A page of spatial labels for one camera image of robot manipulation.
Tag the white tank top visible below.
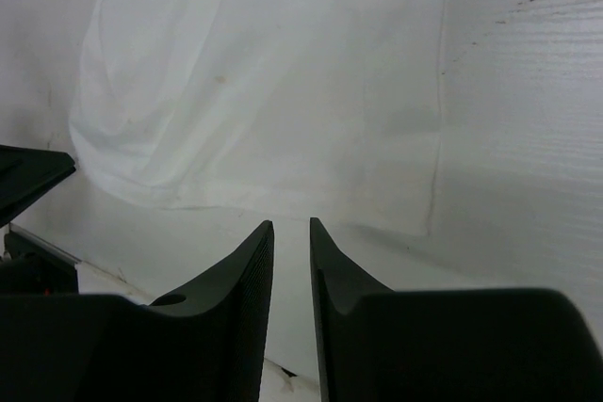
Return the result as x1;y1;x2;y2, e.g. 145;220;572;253
70;0;445;234

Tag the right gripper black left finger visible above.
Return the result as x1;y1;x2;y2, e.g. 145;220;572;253
1;221;274;401

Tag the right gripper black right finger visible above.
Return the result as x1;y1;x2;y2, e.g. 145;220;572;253
310;218;602;401

